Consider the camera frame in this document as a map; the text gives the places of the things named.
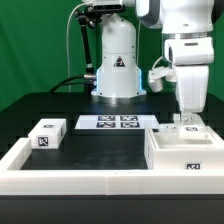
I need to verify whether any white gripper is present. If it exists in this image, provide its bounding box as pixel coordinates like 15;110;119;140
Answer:
164;37;214;124

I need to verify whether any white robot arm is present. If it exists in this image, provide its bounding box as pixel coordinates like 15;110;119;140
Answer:
82;0;224;117

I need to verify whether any white cabinet body box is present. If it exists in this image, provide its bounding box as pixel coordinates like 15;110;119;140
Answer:
144;126;224;170

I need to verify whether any white cabinet top block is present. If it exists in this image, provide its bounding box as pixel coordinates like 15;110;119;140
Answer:
28;118;67;149

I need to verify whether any white base tag plate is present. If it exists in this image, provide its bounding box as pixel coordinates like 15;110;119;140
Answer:
75;115;159;130

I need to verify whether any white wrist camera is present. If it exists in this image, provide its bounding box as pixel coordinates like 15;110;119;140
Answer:
148;66;177;92

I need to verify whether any black cable bundle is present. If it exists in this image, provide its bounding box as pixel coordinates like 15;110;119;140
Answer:
48;75;98;94

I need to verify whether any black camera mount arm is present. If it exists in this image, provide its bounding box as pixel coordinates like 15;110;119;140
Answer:
73;4;126;80

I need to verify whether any white camera cable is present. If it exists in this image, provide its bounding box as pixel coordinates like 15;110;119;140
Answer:
65;2;87;93

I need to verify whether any white U-shaped obstacle wall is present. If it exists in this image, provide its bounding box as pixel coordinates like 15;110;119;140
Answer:
0;138;224;195

